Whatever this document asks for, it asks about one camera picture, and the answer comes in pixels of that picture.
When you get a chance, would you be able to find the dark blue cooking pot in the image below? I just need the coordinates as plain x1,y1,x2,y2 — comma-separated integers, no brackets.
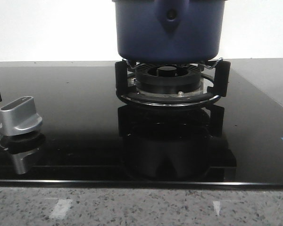
114,0,225,64

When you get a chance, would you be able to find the black pot support grate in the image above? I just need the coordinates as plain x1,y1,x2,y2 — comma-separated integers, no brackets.
115,58,231,108

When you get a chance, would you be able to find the black round gas burner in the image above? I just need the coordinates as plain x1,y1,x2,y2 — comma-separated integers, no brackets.
128,64,203,98

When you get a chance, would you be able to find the black glass gas cooktop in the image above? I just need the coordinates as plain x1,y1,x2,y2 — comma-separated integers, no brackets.
0,63,283,189

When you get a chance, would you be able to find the silver stove control knob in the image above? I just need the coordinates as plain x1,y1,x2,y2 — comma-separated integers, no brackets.
0,96,43,136

